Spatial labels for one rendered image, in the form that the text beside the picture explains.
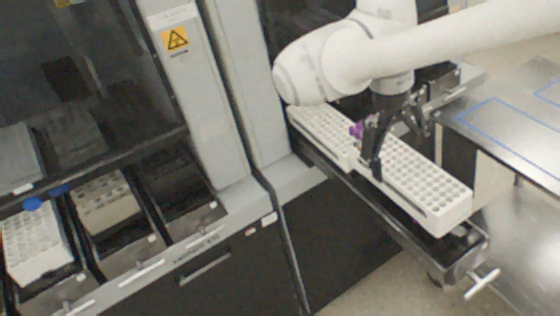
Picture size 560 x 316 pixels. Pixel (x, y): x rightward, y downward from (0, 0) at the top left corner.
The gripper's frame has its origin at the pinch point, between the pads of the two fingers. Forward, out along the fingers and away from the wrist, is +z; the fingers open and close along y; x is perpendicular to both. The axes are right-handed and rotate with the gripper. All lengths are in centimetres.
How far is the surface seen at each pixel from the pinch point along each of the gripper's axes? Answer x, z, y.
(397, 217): -5.0, 11.1, -4.4
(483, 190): 36, 92, 79
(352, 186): 9.7, 11.1, -6.2
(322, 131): 26.7, 5.5, -2.9
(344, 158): 13.9, 5.5, -4.8
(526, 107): 0.6, 9.6, 46.8
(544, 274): -16, 64, 43
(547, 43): 98, 92, 209
